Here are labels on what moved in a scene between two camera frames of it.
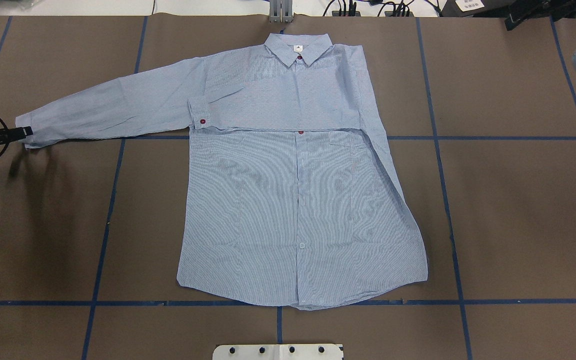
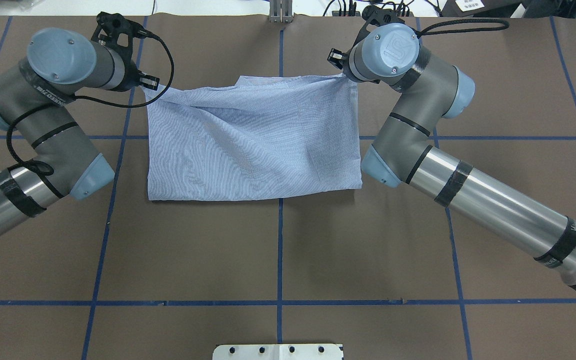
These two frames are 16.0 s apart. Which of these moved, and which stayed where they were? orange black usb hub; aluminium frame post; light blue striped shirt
Moved: light blue striped shirt
Stayed: aluminium frame post; orange black usb hub
